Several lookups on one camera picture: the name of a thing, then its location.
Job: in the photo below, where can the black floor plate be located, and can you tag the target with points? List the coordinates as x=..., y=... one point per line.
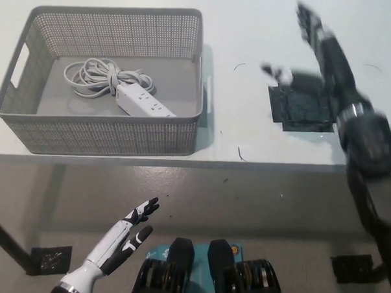
x=52, y=260
x=352, y=268

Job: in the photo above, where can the grey perforated plastic basket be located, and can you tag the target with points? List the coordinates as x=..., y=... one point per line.
x=118, y=133

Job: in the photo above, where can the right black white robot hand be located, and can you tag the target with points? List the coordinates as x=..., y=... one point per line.
x=338, y=75

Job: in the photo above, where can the black table leg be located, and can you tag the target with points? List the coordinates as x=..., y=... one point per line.
x=379, y=273
x=5, y=235

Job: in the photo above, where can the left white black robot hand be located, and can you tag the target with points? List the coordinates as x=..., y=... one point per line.
x=123, y=239

